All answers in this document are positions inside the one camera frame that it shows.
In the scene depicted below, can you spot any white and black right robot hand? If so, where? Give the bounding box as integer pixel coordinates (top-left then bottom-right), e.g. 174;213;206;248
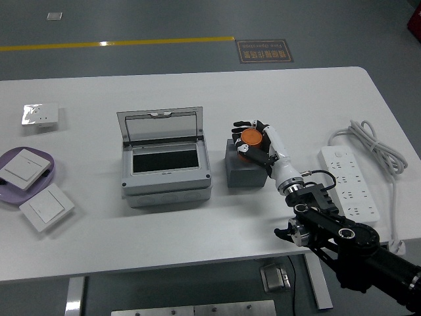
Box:
231;119;303;191

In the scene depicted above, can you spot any orange cylinder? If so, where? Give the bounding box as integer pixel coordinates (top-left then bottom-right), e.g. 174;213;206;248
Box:
237;128;264;162

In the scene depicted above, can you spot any grey electrical box with lid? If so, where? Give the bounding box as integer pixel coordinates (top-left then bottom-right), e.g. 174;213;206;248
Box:
116;105;213;209

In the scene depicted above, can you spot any grey cube with round hole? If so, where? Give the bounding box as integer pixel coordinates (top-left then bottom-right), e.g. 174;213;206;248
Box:
224;138;268;189

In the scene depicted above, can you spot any metal floor socket box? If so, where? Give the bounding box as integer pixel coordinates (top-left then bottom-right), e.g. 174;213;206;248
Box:
259;263;292;294

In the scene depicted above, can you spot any brown floor sign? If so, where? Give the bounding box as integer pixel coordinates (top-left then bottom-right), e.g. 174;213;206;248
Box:
234;39;295;65

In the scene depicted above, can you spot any white table leg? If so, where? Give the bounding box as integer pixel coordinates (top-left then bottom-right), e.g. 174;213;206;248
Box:
303;252;334;311
64;276;86;316

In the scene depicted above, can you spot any red object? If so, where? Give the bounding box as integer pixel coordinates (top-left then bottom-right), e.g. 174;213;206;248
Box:
407;0;421;36

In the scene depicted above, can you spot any purple tray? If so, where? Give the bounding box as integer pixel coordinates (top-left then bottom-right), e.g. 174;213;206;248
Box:
0;146;57;205

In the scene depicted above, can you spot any white power strip cord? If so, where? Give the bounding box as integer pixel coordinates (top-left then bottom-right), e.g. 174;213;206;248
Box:
328;119;409;256

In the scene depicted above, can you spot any black cable under table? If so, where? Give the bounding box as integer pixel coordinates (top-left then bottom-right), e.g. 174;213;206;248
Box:
287;255;297;316

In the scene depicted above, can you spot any metal base plate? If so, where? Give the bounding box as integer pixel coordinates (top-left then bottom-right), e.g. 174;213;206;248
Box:
111;300;277;316

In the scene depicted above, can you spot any white wall switch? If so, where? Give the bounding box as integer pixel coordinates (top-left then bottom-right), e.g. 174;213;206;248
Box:
18;183;76;233
0;148;55;192

